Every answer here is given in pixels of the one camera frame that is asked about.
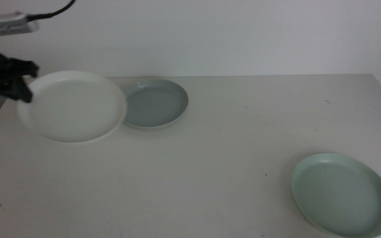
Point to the white shallow bowl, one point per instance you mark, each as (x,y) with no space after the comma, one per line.
(74,107)

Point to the grey shallow bowl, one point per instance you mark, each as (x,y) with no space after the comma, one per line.
(159,105)

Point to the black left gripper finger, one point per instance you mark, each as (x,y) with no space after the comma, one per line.
(15,91)
(25,67)

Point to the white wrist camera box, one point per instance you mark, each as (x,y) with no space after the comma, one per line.
(12,25)

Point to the pale green shallow bowl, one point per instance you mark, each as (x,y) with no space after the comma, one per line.
(339,195)

